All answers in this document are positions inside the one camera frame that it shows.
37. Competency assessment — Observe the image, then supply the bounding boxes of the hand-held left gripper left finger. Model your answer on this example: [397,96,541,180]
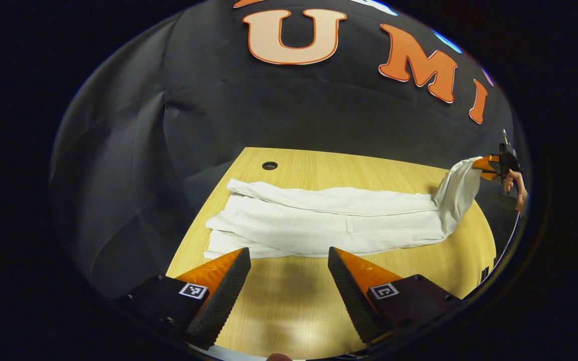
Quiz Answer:
[115,247,251,350]

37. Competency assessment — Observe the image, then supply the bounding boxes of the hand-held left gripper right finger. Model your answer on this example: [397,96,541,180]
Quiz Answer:
[328,246,464,346]

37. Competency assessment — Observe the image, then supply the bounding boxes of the white jeans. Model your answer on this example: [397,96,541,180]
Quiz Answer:
[204,156,483,260]

